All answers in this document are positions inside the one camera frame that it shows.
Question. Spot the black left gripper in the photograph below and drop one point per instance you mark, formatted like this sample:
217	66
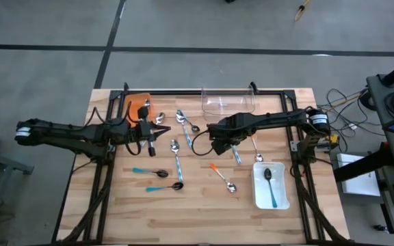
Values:
132	135

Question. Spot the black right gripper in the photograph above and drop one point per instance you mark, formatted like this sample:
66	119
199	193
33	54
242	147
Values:
227	130

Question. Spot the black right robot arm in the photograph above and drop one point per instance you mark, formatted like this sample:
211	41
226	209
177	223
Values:
279	118

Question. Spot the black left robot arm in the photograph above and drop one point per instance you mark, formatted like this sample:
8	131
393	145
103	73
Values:
63	136

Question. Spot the clear plastic bin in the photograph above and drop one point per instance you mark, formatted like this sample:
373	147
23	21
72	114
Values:
227	102

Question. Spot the orange translucent plastic bin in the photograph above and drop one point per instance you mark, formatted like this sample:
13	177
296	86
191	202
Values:
133	102

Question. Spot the white plastic bin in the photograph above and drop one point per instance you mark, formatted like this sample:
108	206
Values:
279	184

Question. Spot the yellow black connector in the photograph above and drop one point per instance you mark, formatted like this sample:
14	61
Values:
333	140

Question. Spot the white power adapter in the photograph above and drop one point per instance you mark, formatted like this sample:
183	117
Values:
353	126

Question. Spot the white box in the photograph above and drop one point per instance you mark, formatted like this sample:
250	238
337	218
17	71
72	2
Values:
361	186

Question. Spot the grey equipment cart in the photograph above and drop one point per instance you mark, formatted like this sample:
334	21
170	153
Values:
376	102

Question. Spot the grey metal table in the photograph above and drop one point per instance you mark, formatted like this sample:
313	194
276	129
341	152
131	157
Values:
5	162

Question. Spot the small black floor object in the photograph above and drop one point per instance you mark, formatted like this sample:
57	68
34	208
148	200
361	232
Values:
380	227

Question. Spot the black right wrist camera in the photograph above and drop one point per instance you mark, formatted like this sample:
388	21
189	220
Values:
220	147

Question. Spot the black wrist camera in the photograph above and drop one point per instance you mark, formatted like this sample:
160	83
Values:
143	111
220	147

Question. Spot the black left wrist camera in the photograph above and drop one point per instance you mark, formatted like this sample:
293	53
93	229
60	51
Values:
143	111

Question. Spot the black aluminium table frame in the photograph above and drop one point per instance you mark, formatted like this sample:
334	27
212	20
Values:
176	92

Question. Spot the black frame clamp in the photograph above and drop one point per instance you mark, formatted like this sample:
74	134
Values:
252	86
126	86

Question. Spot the grey metal bracket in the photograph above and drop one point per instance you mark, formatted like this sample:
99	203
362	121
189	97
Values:
294	146

